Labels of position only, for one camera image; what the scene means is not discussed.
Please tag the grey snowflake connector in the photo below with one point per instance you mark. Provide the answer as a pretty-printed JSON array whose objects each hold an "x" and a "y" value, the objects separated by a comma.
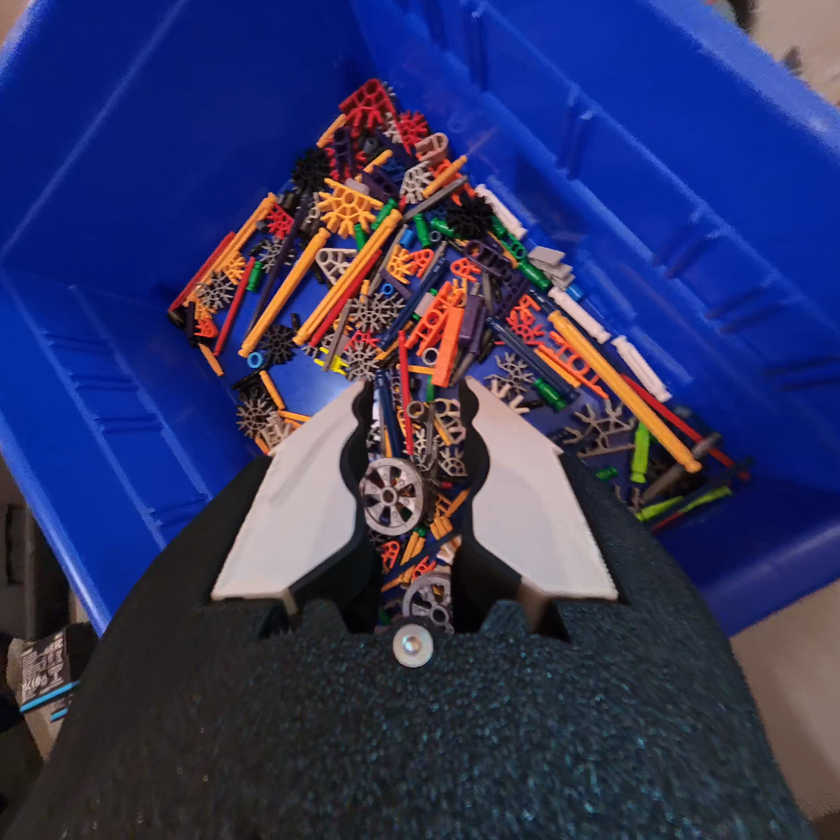
[{"x": 377, "y": 313}]

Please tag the grey toy wheel hub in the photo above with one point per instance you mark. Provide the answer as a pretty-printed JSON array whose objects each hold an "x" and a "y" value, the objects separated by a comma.
[{"x": 392, "y": 493}]

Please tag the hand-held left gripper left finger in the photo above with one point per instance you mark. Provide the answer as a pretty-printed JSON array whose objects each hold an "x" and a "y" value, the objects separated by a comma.
[{"x": 295, "y": 512}]

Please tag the dark grey toy wheel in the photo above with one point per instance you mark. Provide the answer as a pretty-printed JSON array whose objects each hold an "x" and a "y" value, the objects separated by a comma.
[{"x": 420, "y": 581}]

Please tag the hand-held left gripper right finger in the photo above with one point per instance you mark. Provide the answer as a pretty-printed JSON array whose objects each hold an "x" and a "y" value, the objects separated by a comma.
[{"x": 538, "y": 518}]

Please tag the black box with label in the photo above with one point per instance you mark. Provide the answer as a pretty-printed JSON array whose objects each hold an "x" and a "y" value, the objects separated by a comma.
[{"x": 39, "y": 669}]

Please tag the blue plastic bin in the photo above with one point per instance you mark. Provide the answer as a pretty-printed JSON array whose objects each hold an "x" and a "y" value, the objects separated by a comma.
[{"x": 131, "y": 164}]

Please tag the pile of colourful construction pieces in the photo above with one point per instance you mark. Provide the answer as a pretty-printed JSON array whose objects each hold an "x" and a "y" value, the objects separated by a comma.
[{"x": 367, "y": 262}]

